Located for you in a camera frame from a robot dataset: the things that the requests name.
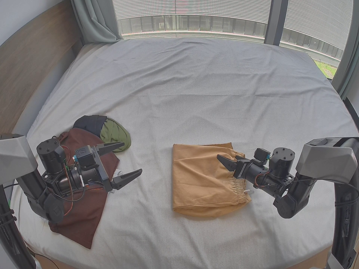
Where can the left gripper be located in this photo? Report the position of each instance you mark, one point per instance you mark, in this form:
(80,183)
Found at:
(92,178)

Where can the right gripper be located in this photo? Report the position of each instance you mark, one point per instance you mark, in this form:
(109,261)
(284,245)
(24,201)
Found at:
(249,172)

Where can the tan shorts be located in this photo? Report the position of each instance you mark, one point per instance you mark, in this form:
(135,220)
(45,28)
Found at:
(202,183)

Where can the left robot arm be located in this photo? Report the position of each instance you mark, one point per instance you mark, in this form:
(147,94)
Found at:
(16,158)

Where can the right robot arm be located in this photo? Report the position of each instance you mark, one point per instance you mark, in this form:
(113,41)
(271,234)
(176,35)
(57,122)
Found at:
(325,161)

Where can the bed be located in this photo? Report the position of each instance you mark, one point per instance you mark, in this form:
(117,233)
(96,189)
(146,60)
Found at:
(210,94)

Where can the green garment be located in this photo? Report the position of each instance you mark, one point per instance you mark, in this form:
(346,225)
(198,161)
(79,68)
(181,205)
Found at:
(115,134)

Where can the black garment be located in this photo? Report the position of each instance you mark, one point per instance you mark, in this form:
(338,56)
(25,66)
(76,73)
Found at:
(87,123)

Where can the brown garment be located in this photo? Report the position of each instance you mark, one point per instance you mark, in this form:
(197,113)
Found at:
(81,220)

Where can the grey-green curtain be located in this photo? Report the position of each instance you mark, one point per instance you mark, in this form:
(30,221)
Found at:
(347,74)
(92,15)

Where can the window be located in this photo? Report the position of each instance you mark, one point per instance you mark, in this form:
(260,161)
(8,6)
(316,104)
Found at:
(196,7)

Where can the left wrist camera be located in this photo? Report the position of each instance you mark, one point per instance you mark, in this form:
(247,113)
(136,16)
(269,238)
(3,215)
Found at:
(85,157)

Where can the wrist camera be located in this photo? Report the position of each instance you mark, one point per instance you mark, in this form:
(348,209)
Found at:
(261,156)
(85,157)

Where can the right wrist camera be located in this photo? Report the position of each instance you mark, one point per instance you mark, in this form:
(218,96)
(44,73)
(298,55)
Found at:
(261,156)

